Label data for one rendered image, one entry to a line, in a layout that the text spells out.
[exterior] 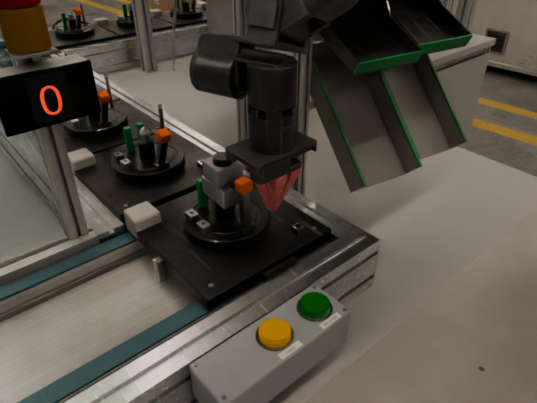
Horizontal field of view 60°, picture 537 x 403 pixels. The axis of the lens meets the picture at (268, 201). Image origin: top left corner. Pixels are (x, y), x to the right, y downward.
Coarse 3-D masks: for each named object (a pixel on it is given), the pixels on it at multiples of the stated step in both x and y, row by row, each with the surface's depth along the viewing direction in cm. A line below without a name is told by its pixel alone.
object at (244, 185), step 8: (232, 184) 68; (240, 184) 66; (248, 184) 66; (240, 192) 66; (248, 192) 67; (240, 200) 68; (248, 200) 68; (240, 208) 69; (248, 208) 68; (240, 216) 70; (248, 216) 69; (248, 224) 70
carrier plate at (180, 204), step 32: (192, 192) 83; (256, 192) 83; (160, 224) 75; (288, 224) 75; (320, 224) 75; (160, 256) 69; (192, 256) 69; (224, 256) 69; (256, 256) 69; (288, 256) 70; (192, 288) 64; (224, 288) 63
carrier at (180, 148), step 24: (144, 144) 87; (168, 144) 95; (192, 144) 99; (72, 168) 90; (96, 168) 91; (120, 168) 87; (144, 168) 87; (168, 168) 87; (192, 168) 91; (96, 192) 84; (120, 192) 83; (144, 192) 83; (168, 192) 83; (120, 216) 78
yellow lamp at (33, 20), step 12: (0, 12) 52; (12, 12) 52; (24, 12) 52; (36, 12) 53; (0, 24) 53; (12, 24) 53; (24, 24) 53; (36, 24) 54; (12, 36) 53; (24, 36) 53; (36, 36) 54; (48, 36) 56; (12, 48) 54; (24, 48) 54; (36, 48) 55; (48, 48) 56
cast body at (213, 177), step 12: (216, 156) 68; (204, 168) 70; (216, 168) 67; (228, 168) 68; (240, 168) 69; (204, 180) 71; (216, 180) 68; (228, 180) 68; (204, 192) 73; (216, 192) 69; (228, 192) 68; (228, 204) 69
